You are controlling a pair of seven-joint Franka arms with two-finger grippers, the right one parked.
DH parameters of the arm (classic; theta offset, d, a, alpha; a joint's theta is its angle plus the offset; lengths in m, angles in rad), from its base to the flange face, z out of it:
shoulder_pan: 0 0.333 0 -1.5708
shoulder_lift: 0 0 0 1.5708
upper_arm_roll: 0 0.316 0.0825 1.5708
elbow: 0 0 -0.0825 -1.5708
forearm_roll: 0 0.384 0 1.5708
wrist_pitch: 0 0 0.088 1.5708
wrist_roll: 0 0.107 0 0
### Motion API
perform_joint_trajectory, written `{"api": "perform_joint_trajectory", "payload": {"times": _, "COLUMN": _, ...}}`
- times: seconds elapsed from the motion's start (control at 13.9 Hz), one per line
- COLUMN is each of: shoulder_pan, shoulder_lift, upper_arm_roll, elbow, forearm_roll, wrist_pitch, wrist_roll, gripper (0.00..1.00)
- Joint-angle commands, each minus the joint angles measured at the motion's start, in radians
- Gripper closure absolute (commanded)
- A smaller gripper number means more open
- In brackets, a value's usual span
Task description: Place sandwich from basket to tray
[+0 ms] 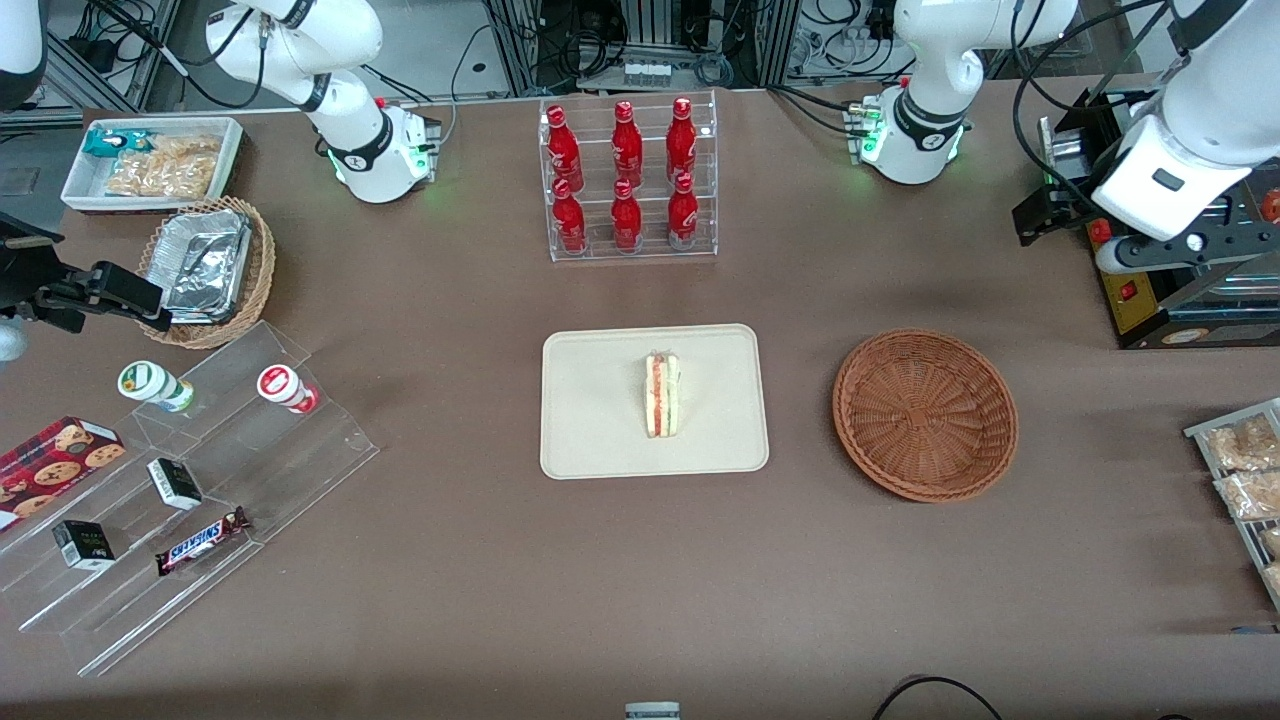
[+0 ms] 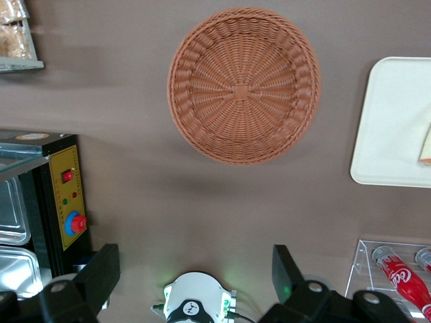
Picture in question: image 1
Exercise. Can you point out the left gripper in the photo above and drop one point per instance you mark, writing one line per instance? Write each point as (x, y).
(1072, 197)

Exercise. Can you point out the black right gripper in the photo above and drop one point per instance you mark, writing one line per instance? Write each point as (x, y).
(28, 272)

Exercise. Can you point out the triangular sandwich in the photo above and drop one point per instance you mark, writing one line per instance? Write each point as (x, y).
(662, 395)

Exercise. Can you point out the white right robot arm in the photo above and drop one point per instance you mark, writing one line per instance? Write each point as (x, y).
(345, 120)

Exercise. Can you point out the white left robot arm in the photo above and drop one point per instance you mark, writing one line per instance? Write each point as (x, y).
(930, 70)

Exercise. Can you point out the small tan wicker basket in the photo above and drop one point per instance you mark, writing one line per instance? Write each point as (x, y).
(262, 260)

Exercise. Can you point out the large brown wicker basket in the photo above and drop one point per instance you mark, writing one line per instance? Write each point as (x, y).
(925, 415)

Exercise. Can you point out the beige plastic tray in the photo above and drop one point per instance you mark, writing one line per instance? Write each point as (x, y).
(600, 400)

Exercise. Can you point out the red emergency button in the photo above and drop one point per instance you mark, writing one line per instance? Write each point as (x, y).
(1100, 230)

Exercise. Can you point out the stacked foil containers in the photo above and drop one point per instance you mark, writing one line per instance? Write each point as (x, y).
(205, 265)

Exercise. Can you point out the green lid yogurt cup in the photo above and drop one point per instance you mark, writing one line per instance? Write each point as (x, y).
(150, 383)

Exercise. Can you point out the white rectangular bin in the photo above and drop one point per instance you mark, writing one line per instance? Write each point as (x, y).
(80, 190)

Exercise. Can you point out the clear bag of chips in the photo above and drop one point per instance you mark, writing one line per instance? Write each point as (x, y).
(165, 170)

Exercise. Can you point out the black food warmer machine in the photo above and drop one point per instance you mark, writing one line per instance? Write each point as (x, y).
(1150, 325)

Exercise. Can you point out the red lid yogurt cup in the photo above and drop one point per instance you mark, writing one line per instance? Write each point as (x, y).
(282, 386)

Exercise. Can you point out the teal snack packet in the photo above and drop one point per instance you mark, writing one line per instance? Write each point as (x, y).
(110, 142)

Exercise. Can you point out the red cookie box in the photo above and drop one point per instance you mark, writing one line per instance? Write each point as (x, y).
(55, 465)

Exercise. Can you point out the small black box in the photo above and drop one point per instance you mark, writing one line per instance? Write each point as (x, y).
(83, 545)
(175, 483)

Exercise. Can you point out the red sausage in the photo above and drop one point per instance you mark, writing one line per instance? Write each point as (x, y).
(1272, 205)

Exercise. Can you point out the clear acrylic step display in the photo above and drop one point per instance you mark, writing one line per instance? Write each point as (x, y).
(300, 470)

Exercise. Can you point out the snickers chocolate bar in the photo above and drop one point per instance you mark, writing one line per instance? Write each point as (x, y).
(200, 541)

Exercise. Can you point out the clear snack bag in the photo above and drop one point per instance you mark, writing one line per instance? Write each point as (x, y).
(1274, 578)
(1245, 442)
(1272, 542)
(1250, 495)

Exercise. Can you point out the red soda bottle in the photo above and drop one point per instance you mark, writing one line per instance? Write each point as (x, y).
(627, 145)
(683, 215)
(682, 140)
(570, 222)
(564, 150)
(626, 220)

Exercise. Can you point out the clear acrylic bottle rack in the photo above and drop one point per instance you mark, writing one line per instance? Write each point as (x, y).
(630, 165)

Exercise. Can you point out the white power strip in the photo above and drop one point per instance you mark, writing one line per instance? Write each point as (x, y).
(647, 73)

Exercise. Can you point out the small grey device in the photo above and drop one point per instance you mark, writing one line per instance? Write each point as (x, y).
(652, 711)

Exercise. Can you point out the black left wrist camera bracket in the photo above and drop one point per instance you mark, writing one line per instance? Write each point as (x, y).
(1190, 245)

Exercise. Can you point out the aluminium frame rack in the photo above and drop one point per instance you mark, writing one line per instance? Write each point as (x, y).
(770, 40)

